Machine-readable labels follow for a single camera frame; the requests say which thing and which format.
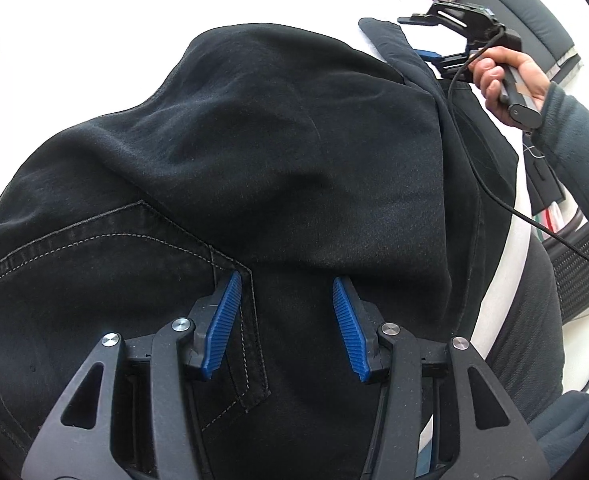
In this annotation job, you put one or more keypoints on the black pants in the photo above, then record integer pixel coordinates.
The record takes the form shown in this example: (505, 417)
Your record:
(274, 160)

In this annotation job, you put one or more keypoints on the black mesh office chair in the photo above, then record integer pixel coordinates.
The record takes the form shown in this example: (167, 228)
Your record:
(579, 270)

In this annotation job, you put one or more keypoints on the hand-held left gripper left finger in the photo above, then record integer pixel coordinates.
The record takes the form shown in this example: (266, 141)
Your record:
(224, 320)

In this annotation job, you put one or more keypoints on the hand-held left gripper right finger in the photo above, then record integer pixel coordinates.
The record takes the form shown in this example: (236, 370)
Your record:
(347, 320)

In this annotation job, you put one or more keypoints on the person's right hand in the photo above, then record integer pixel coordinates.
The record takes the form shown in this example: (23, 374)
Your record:
(486, 77)

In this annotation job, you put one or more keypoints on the person's right forearm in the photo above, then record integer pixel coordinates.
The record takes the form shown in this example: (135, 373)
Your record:
(579, 150)

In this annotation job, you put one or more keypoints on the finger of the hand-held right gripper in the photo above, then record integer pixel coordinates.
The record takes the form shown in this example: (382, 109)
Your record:
(444, 59)
(449, 12)

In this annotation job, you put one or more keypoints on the white bed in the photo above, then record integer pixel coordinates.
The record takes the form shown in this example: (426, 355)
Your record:
(99, 35)

